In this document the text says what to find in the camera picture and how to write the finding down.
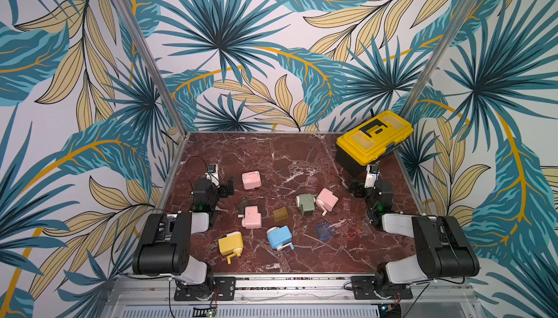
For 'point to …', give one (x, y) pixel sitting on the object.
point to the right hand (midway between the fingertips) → (363, 177)
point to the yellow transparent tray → (280, 214)
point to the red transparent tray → (350, 228)
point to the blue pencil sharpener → (280, 237)
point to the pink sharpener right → (326, 200)
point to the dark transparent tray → (242, 205)
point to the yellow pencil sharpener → (231, 243)
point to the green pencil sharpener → (306, 202)
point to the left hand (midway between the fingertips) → (220, 178)
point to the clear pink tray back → (312, 181)
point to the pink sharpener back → (251, 180)
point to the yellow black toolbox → (370, 143)
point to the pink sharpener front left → (251, 218)
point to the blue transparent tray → (324, 231)
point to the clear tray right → (345, 204)
